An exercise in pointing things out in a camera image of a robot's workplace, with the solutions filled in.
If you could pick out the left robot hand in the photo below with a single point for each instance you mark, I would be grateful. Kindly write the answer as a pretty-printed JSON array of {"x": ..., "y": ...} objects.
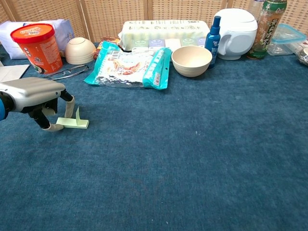
[{"x": 31, "y": 91}]

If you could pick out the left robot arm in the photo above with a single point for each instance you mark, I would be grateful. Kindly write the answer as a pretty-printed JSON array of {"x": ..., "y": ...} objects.
[{"x": 3, "y": 106}]

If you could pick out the white tissue paper pack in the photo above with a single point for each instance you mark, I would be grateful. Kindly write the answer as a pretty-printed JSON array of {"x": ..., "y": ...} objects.
[{"x": 9, "y": 36}]

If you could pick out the open beige bowl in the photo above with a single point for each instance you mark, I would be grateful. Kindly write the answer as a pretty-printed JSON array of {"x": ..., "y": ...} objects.
[{"x": 191, "y": 63}]

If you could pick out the small glass bowl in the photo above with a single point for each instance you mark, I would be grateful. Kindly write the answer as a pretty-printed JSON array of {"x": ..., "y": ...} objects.
[{"x": 303, "y": 56}]

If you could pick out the green tea bottle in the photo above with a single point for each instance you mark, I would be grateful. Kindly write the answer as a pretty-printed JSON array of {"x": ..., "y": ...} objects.
[{"x": 264, "y": 31}]

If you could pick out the green pocket tissue packet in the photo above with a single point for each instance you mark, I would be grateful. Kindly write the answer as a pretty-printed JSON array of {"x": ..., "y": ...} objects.
[
  {"x": 189, "y": 42},
  {"x": 139, "y": 42}
]

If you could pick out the single green sticky note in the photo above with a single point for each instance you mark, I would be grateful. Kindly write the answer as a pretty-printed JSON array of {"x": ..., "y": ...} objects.
[{"x": 78, "y": 116}]

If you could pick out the blue table cloth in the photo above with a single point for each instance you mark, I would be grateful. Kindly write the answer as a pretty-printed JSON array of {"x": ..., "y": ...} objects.
[{"x": 168, "y": 156}]

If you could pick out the rattan folding screen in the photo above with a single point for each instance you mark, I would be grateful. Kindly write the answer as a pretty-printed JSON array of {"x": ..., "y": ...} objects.
[{"x": 108, "y": 14}]

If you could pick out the teal frozen food bag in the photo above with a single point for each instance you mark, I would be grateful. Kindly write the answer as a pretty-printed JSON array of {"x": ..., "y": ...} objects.
[{"x": 125, "y": 67}]

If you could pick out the upturned beige bowl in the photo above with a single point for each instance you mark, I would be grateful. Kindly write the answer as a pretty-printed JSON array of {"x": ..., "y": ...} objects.
[{"x": 80, "y": 50}]

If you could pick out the white lidded pot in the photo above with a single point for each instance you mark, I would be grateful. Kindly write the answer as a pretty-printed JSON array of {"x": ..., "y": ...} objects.
[{"x": 238, "y": 31}]

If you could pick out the white toilet roll pack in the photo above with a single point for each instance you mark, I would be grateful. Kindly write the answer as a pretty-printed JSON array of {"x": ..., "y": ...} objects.
[{"x": 163, "y": 30}]

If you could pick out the green sticky note pad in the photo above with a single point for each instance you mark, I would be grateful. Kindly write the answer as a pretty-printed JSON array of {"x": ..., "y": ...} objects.
[{"x": 72, "y": 122}]

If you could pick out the brown cookie snack bag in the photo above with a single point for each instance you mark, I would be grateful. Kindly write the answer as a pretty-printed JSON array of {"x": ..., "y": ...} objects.
[{"x": 107, "y": 40}]

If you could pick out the purple pocket tissue packet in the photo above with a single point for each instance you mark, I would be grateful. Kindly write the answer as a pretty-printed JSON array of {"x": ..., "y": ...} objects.
[
  {"x": 201, "y": 41},
  {"x": 156, "y": 42}
]

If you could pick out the orange instant noodle cup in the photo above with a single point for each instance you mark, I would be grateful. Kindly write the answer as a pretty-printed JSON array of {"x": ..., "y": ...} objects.
[{"x": 39, "y": 48}]

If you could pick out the clear container teal lid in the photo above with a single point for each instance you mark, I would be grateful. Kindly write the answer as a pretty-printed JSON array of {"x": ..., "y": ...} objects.
[{"x": 285, "y": 36}]

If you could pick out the blue spray bottle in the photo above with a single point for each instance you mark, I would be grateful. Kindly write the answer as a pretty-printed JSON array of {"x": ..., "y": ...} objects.
[{"x": 213, "y": 38}]

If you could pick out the black eyeglasses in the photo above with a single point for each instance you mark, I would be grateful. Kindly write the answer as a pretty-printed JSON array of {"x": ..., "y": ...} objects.
[{"x": 72, "y": 70}]

